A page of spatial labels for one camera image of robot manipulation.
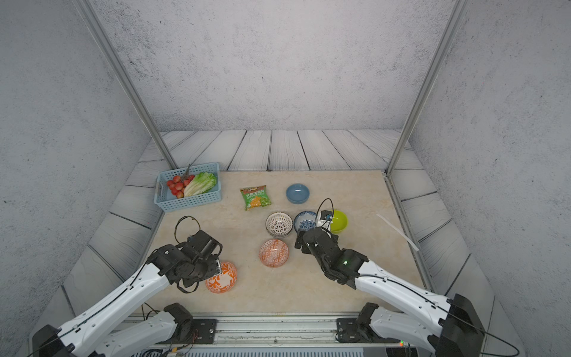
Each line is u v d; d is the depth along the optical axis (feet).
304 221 3.21
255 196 3.45
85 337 1.31
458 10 2.30
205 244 1.99
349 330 2.37
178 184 3.57
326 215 2.20
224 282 2.70
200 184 3.54
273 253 2.98
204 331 2.39
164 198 3.52
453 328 1.27
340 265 1.79
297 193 3.58
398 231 3.21
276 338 2.38
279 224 3.21
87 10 2.30
